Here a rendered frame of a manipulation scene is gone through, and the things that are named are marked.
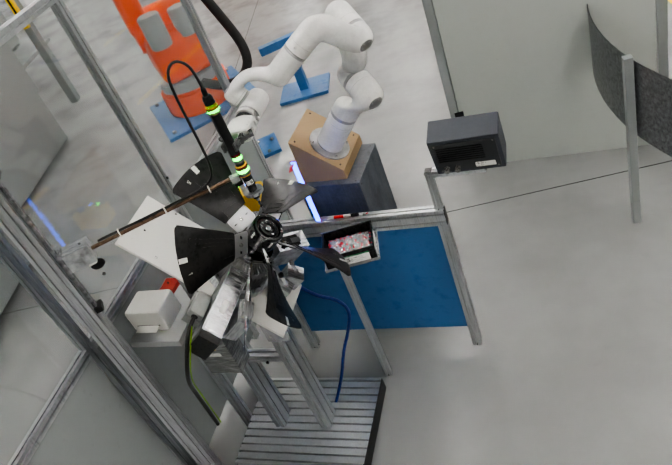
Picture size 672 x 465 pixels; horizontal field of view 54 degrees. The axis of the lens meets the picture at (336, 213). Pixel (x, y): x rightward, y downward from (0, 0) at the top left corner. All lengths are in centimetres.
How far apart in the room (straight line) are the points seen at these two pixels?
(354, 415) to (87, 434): 115
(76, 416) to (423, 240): 152
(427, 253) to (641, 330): 103
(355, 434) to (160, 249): 124
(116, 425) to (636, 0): 317
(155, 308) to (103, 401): 40
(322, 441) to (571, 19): 250
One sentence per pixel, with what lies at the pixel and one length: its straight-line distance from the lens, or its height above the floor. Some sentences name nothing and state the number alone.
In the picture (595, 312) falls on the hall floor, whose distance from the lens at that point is 334.
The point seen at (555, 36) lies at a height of 80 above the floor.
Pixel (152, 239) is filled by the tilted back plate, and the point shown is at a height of 129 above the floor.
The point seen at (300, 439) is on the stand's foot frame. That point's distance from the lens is 314.
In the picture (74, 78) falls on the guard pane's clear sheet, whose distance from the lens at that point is 280.
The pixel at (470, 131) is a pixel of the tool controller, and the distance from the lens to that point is 240.
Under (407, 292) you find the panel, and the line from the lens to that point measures 308.
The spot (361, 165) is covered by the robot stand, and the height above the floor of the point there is 93.
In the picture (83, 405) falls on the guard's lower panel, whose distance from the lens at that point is 269.
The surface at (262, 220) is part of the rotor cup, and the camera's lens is 232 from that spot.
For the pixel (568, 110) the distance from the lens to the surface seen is 410.
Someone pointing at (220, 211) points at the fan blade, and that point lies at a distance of 237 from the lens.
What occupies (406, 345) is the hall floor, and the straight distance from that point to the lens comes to 337.
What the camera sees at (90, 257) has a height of 139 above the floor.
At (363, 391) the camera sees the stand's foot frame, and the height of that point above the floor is 8.
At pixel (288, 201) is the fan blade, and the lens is 247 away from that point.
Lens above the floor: 253
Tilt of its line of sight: 36 degrees down
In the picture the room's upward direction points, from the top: 23 degrees counter-clockwise
